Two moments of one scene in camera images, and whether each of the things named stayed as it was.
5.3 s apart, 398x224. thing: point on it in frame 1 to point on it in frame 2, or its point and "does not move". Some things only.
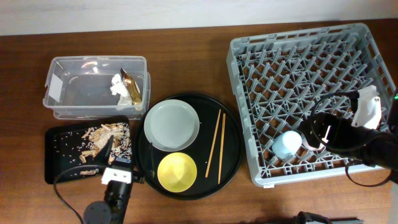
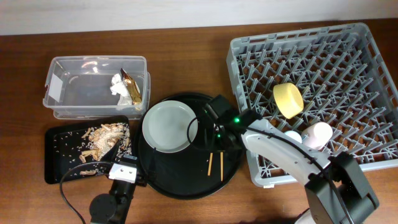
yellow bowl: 176,172 to 288,99
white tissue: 118,88 does not move
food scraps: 99,137 does not move
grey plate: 171,125 does not move
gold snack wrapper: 133,87 does not move
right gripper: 339,126 to 229,147
